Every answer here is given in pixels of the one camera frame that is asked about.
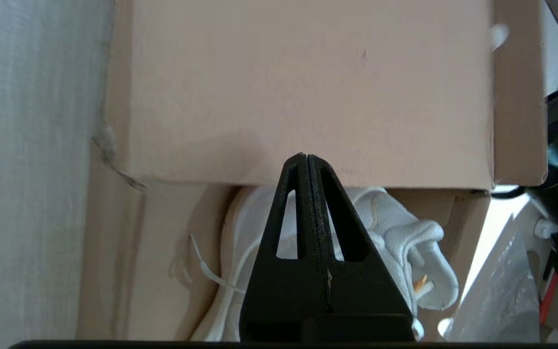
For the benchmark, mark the brown cardboard shoe box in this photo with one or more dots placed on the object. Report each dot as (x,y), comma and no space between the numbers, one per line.
(308,87)

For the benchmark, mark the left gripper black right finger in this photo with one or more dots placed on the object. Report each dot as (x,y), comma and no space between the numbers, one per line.
(366,291)

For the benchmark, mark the clear crinkled plastic bag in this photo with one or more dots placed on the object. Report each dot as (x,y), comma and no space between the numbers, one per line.
(502,291)

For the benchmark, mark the white mesh sneaker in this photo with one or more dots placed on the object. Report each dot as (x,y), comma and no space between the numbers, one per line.
(395,232)
(240,232)

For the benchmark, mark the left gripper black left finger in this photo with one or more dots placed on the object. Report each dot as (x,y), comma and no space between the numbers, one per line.
(279,291)

